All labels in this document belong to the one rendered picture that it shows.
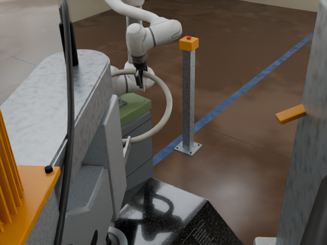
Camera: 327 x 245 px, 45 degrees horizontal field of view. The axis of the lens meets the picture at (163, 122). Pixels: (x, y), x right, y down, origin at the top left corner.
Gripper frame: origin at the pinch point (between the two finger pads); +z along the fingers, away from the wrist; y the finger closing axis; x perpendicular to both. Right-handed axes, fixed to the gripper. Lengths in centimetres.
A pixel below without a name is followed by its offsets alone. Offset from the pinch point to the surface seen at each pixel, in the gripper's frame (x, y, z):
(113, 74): -14.0, 6.0, -10.3
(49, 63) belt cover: 3, 65, -82
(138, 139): 14.8, 41.6, -10.5
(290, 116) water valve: 73, 94, -120
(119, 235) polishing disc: 23, 86, -4
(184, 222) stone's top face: 46, 68, 6
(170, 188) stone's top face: 33, 50, 15
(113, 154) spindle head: 25, 75, -56
